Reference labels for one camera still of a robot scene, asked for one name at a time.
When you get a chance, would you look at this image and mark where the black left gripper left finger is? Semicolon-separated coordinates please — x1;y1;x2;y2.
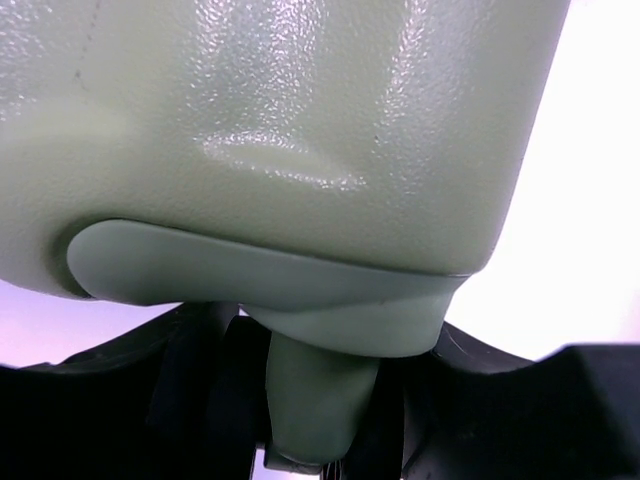
1;303;270;479

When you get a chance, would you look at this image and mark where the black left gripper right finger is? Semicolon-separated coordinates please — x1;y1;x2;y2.
344;325;639;479

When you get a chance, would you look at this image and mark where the green suitcase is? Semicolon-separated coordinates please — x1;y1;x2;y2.
1;1;569;466

